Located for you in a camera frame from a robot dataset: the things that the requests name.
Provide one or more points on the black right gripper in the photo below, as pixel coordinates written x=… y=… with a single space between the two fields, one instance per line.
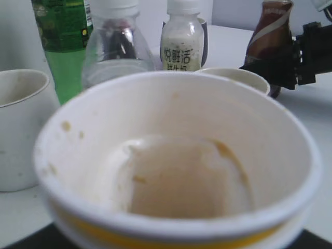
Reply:
x=313 y=57

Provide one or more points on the red ceramic mug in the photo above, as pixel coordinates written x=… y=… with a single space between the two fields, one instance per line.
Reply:
x=246 y=77

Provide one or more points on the brown coffee bottle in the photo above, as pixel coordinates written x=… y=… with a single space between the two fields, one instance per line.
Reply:
x=272 y=33

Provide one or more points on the white cap milk bottle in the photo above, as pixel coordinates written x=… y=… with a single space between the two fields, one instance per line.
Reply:
x=183 y=8

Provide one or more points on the yellow paper cup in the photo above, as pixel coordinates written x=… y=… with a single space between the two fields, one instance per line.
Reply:
x=176 y=160

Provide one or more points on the clear water bottle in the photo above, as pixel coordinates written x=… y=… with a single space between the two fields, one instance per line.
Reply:
x=116 y=46

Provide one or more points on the green soda bottle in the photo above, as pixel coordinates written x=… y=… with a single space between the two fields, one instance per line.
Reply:
x=64 y=27

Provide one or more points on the white ceramic mug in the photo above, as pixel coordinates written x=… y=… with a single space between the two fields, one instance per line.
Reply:
x=28 y=99

